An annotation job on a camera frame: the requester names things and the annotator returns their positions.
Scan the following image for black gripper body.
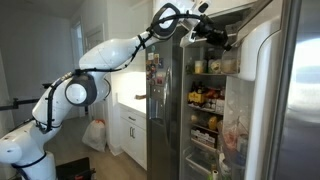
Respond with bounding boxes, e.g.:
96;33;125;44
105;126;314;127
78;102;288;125
194;21;228;47

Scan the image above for translucent door dairy compartment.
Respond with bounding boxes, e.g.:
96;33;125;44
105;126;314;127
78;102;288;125
220;46;242;78

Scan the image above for red food pack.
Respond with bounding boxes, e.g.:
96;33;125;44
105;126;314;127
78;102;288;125
203;87;225;100

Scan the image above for open refrigerator door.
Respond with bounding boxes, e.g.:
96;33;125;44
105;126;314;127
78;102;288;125
218;0;320;180

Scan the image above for refrigerator body with shelves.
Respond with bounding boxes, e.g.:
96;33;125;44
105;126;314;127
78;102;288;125
172;19;248;180

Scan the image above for stainless freezer door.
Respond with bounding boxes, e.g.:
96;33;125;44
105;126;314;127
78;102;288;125
144;31;184;180

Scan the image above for white panel room door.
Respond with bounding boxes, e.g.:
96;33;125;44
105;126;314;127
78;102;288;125
84;23;110;124

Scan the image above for dark jar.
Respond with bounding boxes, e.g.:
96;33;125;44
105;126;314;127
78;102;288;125
204;47;216;62

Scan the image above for pale bagged food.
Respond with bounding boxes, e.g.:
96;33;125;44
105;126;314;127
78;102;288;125
208;58;222;75

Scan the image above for yellow tub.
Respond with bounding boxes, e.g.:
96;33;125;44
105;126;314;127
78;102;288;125
193;59;205;75

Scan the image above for white food boxes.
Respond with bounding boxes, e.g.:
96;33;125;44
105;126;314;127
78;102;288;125
203;98;225;114

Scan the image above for yellow beer carton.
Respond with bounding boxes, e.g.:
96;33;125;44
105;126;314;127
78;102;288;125
187;91;205;105

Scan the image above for colourful figure magnet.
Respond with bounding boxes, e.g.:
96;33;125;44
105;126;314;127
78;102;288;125
148;63;158;81

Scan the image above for yellow orange food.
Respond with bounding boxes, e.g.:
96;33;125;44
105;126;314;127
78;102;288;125
207;115;219;131

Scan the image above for water ice dispenser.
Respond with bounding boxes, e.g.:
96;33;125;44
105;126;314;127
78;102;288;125
148;83;167;126

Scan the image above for pink food bag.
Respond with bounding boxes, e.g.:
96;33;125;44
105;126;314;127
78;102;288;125
223;128;238;151

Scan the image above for printed cardboard carton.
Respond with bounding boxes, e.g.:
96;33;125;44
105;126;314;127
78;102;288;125
190;128;217;148

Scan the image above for clear crisper drawer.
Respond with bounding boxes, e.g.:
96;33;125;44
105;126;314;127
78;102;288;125
184;146;218;178

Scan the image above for white base cabinet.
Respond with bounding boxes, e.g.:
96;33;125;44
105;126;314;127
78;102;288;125
117;102;148;171

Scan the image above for white trash bag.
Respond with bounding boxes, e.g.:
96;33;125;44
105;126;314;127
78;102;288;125
81;118;108;153

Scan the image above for black perforated robot table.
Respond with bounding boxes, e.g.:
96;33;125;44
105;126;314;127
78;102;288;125
55;157;97;180

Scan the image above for black orange clamp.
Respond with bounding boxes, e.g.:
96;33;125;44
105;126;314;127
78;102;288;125
73;168;96;180

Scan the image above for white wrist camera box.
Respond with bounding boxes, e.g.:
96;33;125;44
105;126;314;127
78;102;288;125
179;28;198;48

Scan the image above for curved steel door handle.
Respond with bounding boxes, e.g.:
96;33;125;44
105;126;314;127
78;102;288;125
162;66;173;144

